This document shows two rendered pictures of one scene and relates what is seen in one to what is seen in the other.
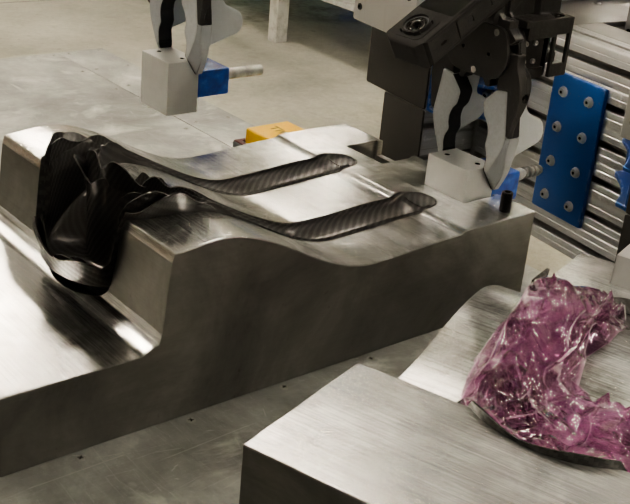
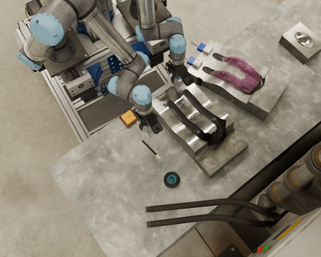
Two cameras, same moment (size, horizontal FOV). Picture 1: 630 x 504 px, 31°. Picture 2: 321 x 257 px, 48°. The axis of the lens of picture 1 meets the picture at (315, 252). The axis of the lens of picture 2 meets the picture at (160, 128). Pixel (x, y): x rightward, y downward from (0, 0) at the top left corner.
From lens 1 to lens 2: 1.85 m
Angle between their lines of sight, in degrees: 65
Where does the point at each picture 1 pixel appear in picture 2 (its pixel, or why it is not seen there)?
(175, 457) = (238, 129)
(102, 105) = (98, 159)
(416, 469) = (269, 96)
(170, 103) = not seen: hidden behind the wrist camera
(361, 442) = (265, 101)
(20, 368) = (241, 143)
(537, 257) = not seen: outside the picture
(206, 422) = not seen: hidden behind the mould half
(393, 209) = (187, 96)
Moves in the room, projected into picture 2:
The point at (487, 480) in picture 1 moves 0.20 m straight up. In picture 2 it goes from (269, 90) to (280, 70)
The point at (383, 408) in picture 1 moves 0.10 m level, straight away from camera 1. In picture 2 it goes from (258, 99) to (239, 97)
